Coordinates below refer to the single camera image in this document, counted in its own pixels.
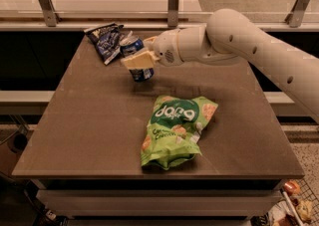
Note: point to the metal railing bracket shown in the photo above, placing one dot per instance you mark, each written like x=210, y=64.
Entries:
x=295, y=16
x=50, y=16
x=172, y=12

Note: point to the left metal railing bracket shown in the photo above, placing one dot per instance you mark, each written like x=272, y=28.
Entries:
x=50, y=16

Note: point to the blue chip bag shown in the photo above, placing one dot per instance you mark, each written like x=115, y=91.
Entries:
x=106, y=39

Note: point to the middle metal railing bracket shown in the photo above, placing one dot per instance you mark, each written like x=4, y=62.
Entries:
x=172, y=12

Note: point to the right metal railing bracket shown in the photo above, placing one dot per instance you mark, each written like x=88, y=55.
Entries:
x=295, y=16

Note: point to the blue pepsi can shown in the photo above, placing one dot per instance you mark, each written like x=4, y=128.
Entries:
x=129, y=46

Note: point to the wire basket with snacks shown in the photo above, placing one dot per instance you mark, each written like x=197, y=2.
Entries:
x=298, y=206

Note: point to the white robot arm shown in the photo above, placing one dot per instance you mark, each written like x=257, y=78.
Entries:
x=226, y=36

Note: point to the green cracker snack bag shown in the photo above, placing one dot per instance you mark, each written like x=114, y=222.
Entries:
x=174, y=130

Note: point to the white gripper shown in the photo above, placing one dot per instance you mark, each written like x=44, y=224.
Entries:
x=165, y=48

